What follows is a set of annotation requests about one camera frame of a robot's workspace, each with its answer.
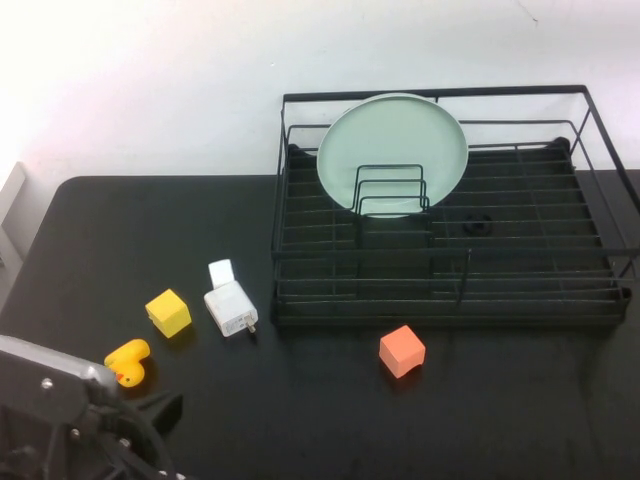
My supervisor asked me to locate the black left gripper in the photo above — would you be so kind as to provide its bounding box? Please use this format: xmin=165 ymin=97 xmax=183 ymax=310
xmin=0 ymin=393 xmax=185 ymax=480

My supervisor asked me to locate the mint green round plate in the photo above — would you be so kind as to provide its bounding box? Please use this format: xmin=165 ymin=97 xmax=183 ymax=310
xmin=317 ymin=92 xmax=470 ymax=221

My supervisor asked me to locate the yellow rubber duck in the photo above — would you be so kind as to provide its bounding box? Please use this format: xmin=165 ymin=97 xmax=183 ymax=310
xmin=103 ymin=338 xmax=152 ymax=390

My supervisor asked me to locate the yellow foam cube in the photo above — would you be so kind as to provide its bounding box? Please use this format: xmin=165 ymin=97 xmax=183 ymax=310
xmin=144 ymin=288 xmax=193 ymax=339

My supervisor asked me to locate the white plug charger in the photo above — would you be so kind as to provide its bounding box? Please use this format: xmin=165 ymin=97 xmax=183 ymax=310
xmin=203 ymin=280 xmax=260 ymax=339

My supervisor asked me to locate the small white adapter block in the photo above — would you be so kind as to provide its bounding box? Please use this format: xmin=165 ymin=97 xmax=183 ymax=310
xmin=207 ymin=258 xmax=237 ymax=290

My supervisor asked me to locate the orange foam cube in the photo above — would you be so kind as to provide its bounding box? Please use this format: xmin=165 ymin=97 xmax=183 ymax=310
xmin=378 ymin=324 xmax=427 ymax=381

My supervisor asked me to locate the black round drain plug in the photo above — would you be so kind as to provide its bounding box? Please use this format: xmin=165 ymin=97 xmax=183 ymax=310
xmin=462 ymin=212 xmax=495 ymax=238

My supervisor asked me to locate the thick black camera cable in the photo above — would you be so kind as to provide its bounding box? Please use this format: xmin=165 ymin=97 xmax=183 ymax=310
xmin=92 ymin=394 xmax=177 ymax=480

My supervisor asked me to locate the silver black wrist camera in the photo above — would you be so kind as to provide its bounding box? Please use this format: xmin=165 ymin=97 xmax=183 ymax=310
xmin=0 ymin=333 xmax=122 ymax=441

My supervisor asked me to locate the grey wall-side frame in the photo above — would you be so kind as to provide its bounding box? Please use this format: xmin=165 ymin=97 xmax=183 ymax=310
xmin=0 ymin=161 xmax=29 ymax=311

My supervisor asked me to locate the black wire dish rack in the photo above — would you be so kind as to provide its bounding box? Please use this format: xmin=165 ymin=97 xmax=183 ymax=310
xmin=269 ymin=85 xmax=640 ymax=329

